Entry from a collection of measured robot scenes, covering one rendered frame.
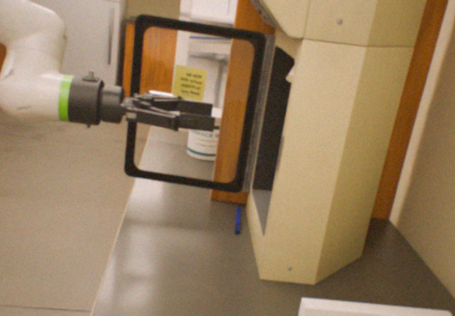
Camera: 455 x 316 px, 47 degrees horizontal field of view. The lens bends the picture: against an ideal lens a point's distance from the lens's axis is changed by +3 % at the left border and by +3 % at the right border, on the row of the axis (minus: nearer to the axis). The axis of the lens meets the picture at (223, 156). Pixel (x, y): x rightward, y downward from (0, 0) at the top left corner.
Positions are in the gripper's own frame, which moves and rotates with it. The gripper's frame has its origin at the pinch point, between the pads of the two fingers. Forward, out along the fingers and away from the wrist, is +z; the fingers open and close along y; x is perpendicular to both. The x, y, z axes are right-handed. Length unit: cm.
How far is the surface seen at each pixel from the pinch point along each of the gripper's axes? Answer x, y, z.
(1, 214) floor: 123, 190, -101
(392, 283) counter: 28, -11, 43
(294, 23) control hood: -21.2, -14.3, 12.2
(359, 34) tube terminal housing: -20.8, -14.4, 23.5
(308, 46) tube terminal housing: -17.8, -14.3, 15.4
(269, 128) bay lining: 4.5, 14.0, 16.6
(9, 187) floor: 124, 229, -108
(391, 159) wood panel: 11, 22, 51
